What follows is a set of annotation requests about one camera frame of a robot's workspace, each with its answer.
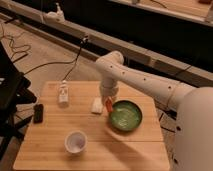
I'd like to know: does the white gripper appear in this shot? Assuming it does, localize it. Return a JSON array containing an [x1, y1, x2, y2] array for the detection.
[[99, 85, 118, 102]]

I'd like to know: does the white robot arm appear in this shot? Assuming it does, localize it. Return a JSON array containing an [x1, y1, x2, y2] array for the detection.
[[95, 51, 213, 171]]

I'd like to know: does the green ceramic bowl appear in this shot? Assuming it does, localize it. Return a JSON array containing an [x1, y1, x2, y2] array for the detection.
[[109, 100, 143, 132]]

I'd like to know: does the white rectangular sponge block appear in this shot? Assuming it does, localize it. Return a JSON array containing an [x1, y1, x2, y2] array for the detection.
[[91, 97, 103, 114]]

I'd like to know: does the clear plastic bottle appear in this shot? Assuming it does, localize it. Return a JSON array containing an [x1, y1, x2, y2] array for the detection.
[[58, 80, 69, 106]]

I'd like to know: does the wooden cutting board table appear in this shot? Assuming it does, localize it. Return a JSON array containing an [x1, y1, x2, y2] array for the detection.
[[13, 81, 170, 171]]

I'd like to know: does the white paper cup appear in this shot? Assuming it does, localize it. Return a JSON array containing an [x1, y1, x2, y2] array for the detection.
[[64, 131, 87, 155]]

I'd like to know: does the black rectangular device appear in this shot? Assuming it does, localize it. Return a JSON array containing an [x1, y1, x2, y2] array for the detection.
[[33, 104, 44, 123]]

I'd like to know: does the black floor cable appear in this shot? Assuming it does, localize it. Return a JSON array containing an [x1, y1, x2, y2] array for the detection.
[[23, 35, 90, 82]]

